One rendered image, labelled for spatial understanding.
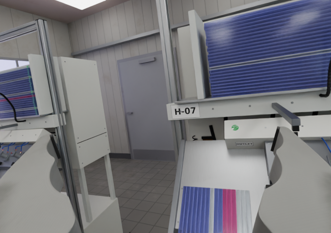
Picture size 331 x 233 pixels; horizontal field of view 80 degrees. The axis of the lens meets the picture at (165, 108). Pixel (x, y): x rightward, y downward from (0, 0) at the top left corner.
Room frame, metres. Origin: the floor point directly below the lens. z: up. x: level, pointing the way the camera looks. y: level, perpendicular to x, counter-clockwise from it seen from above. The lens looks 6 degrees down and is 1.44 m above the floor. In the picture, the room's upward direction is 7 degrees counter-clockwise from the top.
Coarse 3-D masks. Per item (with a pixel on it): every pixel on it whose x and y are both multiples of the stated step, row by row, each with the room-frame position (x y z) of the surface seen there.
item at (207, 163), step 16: (192, 144) 0.81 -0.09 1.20; (208, 144) 0.79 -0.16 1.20; (224, 144) 0.77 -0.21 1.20; (192, 160) 0.77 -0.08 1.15; (208, 160) 0.74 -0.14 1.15; (224, 160) 0.72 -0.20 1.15; (240, 160) 0.70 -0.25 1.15; (256, 160) 0.68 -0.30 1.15; (192, 176) 0.72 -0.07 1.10; (208, 176) 0.70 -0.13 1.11; (224, 176) 0.68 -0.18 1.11; (240, 176) 0.66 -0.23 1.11; (256, 176) 0.65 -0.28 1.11; (256, 192) 0.61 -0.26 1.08; (256, 208) 0.58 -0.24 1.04; (176, 224) 0.63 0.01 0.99
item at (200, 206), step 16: (192, 192) 0.67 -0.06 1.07; (208, 192) 0.65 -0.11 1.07; (224, 192) 0.64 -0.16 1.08; (240, 192) 0.62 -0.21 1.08; (192, 208) 0.63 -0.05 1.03; (208, 208) 0.62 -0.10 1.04; (224, 208) 0.60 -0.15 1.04; (240, 208) 0.59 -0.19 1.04; (192, 224) 0.60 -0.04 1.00; (208, 224) 0.59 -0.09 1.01; (224, 224) 0.57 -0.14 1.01; (240, 224) 0.56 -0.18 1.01
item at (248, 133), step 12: (228, 120) 0.74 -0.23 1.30; (240, 120) 0.72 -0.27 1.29; (252, 120) 0.71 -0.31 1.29; (264, 120) 0.69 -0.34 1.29; (276, 120) 0.68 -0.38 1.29; (300, 120) 0.65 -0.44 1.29; (312, 120) 0.63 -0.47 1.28; (324, 120) 0.62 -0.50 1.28; (228, 132) 0.71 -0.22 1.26; (240, 132) 0.69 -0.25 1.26; (252, 132) 0.68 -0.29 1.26; (264, 132) 0.66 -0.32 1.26; (300, 132) 0.62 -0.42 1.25; (312, 132) 0.61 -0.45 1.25; (324, 132) 0.60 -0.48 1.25; (228, 144) 0.72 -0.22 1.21; (240, 144) 0.71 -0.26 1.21; (252, 144) 0.69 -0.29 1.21; (264, 144) 0.68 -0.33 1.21
